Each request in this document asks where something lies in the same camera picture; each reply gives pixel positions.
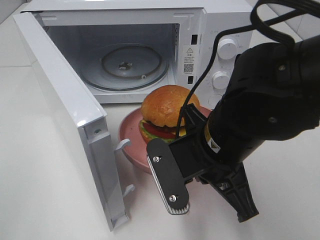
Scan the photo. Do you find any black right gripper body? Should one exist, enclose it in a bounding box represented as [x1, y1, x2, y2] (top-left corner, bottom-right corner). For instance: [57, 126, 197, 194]
[169, 104, 232, 185]

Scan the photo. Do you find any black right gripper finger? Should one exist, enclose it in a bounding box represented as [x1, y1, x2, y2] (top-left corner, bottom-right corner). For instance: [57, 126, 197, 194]
[199, 163, 259, 223]

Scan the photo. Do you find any pink speckled plate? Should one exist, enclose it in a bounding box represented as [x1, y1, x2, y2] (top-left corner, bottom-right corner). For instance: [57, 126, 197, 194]
[117, 106, 213, 175]

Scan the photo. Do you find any burger with lettuce and cheese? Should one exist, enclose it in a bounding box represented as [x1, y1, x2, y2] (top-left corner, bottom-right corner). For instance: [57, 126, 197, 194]
[138, 85, 190, 143]

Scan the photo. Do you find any round white door button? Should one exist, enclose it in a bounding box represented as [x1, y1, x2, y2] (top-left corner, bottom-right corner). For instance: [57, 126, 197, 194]
[207, 94, 222, 109]

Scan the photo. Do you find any white timer knob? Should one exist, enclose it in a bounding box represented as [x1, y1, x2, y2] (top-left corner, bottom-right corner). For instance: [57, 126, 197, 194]
[212, 71, 230, 90]

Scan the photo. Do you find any white microwave door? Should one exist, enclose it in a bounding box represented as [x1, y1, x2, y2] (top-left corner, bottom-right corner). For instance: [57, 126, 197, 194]
[13, 12, 135, 230]

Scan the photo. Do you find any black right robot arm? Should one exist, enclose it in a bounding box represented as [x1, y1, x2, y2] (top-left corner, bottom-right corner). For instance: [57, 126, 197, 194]
[161, 36, 320, 222]

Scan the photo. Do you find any upper white power knob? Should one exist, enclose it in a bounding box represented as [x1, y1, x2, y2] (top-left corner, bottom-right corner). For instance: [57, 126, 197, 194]
[217, 38, 238, 60]

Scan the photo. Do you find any glass microwave turntable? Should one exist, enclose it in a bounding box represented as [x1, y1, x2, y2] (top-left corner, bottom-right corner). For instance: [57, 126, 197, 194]
[81, 43, 169, 91]

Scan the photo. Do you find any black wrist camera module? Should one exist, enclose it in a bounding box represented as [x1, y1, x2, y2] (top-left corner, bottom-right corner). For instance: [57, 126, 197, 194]
[146, 138, 190, 215]

